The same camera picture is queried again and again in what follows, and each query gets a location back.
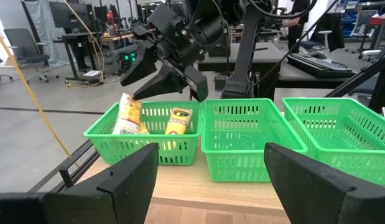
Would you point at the white office chair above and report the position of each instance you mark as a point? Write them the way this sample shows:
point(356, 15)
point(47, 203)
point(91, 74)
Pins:
point(363, 21)

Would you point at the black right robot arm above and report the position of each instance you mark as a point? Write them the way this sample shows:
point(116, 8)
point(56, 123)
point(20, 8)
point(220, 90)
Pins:
point(249, 46)

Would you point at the wooden shelf black frame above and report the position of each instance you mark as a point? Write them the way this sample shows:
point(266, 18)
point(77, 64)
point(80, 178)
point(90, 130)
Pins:
point(186, 186)

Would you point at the person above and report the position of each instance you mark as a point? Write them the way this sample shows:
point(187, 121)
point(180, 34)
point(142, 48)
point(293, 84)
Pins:
point(296, 31)

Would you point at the grey curtain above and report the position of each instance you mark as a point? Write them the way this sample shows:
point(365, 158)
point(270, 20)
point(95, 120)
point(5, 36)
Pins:
point(39, 31)

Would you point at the black aluminium table frame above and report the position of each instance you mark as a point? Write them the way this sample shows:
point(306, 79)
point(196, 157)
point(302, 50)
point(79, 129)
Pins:
point(81, 157)

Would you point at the black monitor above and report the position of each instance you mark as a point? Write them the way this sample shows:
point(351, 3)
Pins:
point(61, 14)

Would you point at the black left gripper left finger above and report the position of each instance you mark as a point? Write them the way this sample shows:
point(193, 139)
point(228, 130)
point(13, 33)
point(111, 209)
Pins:
point(117, 199)

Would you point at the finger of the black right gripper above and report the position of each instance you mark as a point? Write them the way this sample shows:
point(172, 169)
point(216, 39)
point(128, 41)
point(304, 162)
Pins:
point(161, 84)
point(142, 65)

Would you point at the computer with green lights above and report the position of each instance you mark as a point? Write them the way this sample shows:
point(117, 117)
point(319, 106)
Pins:
point(127, 65)

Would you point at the computer mouse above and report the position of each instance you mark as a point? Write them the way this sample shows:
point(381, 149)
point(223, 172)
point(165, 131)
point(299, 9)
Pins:
point(317, 55)

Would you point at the black desk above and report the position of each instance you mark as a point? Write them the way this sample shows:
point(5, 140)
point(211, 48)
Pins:
point(77, 36)

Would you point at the yellow crayon box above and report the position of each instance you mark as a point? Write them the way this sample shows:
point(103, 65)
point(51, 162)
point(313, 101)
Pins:
point(130, 115)
point(178, 123)

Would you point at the office chair with jacket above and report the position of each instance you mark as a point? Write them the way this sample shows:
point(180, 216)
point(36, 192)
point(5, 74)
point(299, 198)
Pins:
point(333, 28)

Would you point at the black keyboard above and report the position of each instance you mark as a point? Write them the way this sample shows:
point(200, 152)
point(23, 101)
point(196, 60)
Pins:
point(319, 65)

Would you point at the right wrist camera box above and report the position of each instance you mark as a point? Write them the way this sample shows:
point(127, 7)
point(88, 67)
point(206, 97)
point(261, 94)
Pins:
point(164, 18)

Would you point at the green plastic basket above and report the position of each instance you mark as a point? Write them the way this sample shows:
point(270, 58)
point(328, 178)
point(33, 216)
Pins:
point(235, 102)
point(158, 104)
point(322, 101)

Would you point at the grey office chair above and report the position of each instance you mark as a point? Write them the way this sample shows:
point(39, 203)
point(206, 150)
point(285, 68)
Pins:
point(21, 39)

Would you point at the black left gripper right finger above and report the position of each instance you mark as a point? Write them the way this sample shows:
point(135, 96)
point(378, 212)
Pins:
point(319, 202)

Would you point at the grey desk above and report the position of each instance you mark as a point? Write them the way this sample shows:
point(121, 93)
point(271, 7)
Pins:
point(267, 54)

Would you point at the white paper sheet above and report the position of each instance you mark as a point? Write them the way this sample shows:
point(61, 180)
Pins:
point(91, 73)

